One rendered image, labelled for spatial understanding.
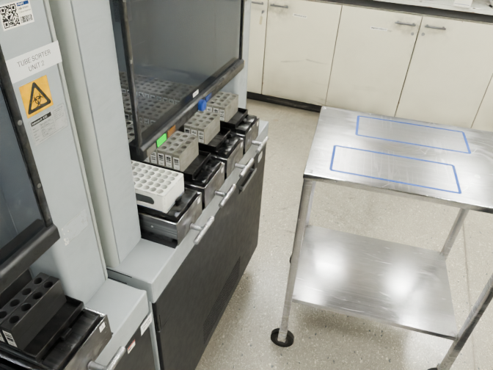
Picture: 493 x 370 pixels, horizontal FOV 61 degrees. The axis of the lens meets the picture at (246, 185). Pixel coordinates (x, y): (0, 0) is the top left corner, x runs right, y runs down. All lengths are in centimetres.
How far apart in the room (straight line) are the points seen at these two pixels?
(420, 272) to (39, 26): 150
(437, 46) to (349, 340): 202
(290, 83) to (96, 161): 261
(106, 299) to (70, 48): 51
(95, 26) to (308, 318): 143
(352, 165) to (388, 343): 87
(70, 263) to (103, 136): 24
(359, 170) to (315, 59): 208
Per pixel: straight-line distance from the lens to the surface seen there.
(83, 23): 75
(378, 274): 169
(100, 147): 82
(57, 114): 72
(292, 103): 343
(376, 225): 236
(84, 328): 82
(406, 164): 129
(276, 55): 328
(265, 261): 202
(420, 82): 319
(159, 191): 100
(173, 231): 101
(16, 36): 65
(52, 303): 83
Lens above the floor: 146
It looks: 36 degrees down
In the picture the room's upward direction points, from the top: 3 degrees clockwise
